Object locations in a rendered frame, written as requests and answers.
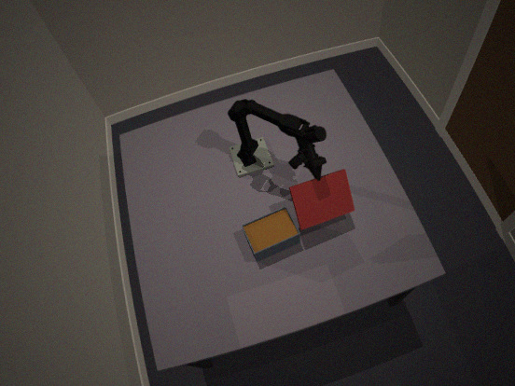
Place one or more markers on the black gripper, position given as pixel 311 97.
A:
pixel 315 162

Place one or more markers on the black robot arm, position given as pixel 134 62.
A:
pixel 288 124

